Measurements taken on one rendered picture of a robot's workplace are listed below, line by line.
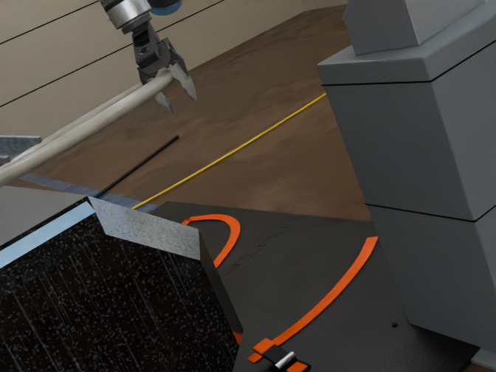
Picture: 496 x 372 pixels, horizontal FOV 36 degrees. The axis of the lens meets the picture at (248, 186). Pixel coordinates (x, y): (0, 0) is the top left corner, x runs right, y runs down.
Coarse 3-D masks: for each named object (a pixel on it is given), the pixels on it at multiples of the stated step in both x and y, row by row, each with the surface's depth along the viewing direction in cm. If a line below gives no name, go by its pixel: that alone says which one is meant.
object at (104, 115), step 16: (160, 80) 162; (128, 96) 155; (144, 96) 156; (96, 112) 194; (112, 112) 151; (128, 112) 154; (64, 128) 194; (80, 128) 150; (96, 128) 150; (48, 144) 150; (64, 144) 149; (16, 160) 184; (32, 160) 150; (48, 160) 151; (0, 176) 155; (16, 176) 153
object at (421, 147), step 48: (432, 48) 174; (480, 48) 180; (336, 96) 204; (384, 96) 188; (432, 96) 175; (480, 96) 182; (384, 144) 197; (432, 144) 183; (480, 144) 183; (384, 192) 208; (432, 192) 192; (480, 192) 185; (384, 240) 219; (432, 240) 201; (480, 240) 187; (432, 288) 212; (480, 288) 195; (480, 336) 205
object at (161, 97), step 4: (148, 80) 169; (160, 92) 169; (156, 96) 170; (160, 96) 170; (164, 96) 169; (156, 100) 170; (160, 100) 170; (164, 100) 170; (160, 104) 170; (164, 104) 170; (168, 104) 170; (164, 108) 171; (168, 108) 170; (172, 108) 172; (172, 112) 171
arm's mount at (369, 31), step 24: (360, 0) 187; (384, 0) 182; (408, 0) 178; (432, 0) 183; (456, 0) 189; (480, 0) 195; (360, 24) 191; (384, 24) 185; (408, 24) 180; (432, 24) 184; (360, 48) 195; (384, 48) 189
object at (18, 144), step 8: (0, 136) 197; (8, 136) 196; (16, 136) 194; (24, 136) 193; (32, 136) 192; (0, 144) 198; (8, 144) 196; (16, 144) 195; (24, 144) 193; (32, 144) 192; (0, 152) 199; (8, 152) 198; (16, 152) 196; (0, 160) 183; (8, 160) 182
